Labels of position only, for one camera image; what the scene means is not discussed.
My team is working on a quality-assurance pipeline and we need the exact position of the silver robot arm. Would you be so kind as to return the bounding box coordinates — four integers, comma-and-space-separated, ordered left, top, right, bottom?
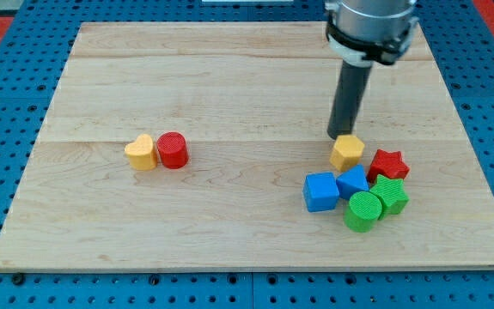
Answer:
325, 0, 418, 68

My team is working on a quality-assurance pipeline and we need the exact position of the yellow heart block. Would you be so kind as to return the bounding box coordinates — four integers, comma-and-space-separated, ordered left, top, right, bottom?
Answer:
125, 134, 157, 171

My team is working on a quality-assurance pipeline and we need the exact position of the light wooden board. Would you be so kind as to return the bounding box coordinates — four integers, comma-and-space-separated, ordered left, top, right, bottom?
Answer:
0, 22, 494, 273

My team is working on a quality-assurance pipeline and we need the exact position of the red cylinder block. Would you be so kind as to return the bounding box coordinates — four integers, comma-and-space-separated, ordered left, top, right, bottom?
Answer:
156, 131, 189, 169

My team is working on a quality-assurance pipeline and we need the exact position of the blue cube block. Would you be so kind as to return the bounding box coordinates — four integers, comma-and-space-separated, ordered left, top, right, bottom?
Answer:
302, 172, 339, 212

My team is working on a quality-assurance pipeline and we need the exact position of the yellow hexagon block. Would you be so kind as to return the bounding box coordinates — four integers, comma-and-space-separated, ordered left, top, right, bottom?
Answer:
329, 135, 365, 172

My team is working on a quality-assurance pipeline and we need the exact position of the blue triangle block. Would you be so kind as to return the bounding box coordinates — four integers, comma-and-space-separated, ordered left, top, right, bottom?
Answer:
336, 165, 369, 200

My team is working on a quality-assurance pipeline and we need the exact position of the green cylinder block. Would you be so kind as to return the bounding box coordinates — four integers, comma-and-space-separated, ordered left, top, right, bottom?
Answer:
344, 191, 382, 233

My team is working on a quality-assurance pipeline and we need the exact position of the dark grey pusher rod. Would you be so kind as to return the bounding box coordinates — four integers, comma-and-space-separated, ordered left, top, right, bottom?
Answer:
327, 62, 372, 139

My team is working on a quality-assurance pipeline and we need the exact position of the red star block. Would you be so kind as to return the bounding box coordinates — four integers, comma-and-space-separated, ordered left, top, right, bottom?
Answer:
366, 148, 411, 183

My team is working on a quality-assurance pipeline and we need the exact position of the green star block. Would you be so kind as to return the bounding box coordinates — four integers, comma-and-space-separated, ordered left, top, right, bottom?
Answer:
369, 174, 410, 221

